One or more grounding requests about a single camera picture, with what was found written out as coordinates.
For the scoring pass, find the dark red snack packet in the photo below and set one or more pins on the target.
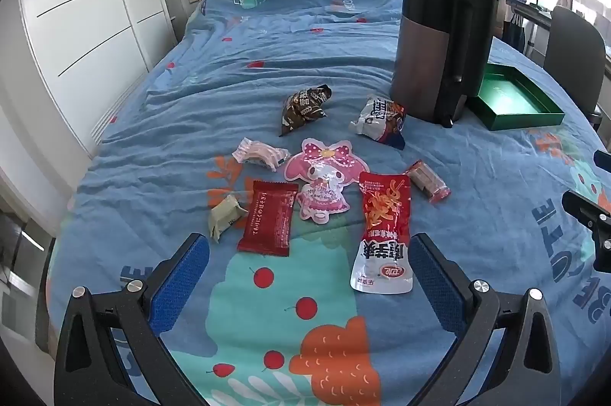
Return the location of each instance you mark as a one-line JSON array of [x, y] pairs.
[[267, 217]]

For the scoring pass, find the pink bunny shaped packet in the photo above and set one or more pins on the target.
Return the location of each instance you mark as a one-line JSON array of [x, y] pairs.
[[320, 177]]

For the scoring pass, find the green tray box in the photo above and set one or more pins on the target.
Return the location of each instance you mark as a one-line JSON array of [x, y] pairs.
[[510, 96]]

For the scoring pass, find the clear wafer packet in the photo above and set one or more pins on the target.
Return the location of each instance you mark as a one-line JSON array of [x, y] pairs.
[[427, 181]]

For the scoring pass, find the black and brown kettle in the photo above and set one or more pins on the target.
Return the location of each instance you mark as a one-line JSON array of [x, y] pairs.
[[425, 53]]

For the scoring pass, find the pink striped candy packet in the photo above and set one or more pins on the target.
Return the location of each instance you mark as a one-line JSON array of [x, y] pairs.
[[260, 153]]

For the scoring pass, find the white wardrobe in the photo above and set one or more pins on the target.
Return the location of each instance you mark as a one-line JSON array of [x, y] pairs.
[[81, 5]]

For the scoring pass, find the brown snack packet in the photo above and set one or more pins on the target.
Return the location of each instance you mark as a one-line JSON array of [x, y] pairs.
[[303, 108]]

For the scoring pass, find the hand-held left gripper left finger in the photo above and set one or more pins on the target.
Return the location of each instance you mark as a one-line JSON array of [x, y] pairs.
[[184, 277]]

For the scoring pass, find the black chair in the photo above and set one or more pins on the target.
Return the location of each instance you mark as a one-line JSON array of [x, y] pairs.
[[573, 43]]

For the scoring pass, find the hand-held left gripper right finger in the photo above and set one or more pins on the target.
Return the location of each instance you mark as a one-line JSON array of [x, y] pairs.
[[437, 286]]

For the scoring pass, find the white blue snack packet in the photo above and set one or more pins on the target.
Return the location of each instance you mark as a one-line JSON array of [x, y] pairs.
[[379, 120]]

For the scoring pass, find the dark desk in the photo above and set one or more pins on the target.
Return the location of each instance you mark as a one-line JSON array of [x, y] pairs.
[[530, 7]]

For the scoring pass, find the blue printed bedspread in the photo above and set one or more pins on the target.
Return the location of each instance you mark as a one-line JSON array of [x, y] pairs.
[[286, 53]]

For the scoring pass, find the small beige snack packet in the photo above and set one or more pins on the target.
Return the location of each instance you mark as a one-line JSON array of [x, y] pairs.
[[224, 217]]

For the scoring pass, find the dark hanging bag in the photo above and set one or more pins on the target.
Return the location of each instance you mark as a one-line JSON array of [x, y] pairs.
[[514, 31]]

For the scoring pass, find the long red white snack packet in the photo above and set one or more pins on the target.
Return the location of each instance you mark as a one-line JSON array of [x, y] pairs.
[[384, 220]]

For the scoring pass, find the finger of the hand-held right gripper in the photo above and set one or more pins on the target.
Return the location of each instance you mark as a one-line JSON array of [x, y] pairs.
[[584, 208], [604, 159]]

